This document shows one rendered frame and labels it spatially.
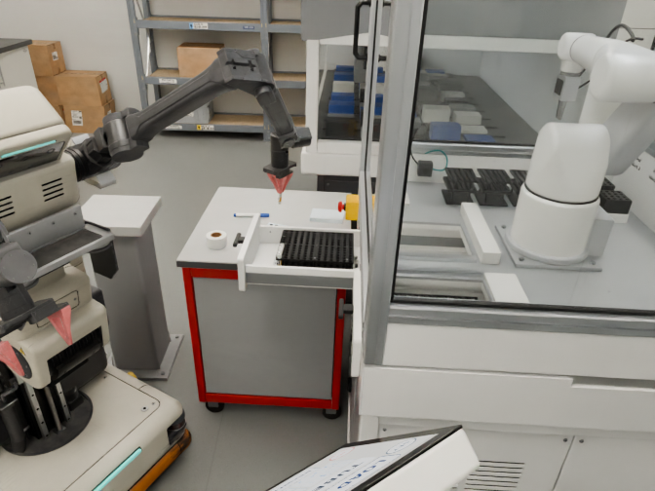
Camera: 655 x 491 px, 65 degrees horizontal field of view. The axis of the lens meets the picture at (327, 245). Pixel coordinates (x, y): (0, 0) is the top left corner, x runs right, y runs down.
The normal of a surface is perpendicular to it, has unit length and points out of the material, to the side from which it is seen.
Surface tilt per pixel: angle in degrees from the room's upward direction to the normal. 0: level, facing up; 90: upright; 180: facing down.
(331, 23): 90
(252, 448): 0
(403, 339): 90
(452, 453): 40
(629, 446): 90
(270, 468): 0
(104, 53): 90
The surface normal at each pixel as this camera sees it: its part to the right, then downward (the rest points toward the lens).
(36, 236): 0.87, 0.27
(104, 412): 0.04, -0.87
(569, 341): -0.04, 0.50
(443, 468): 0.40, -0.40
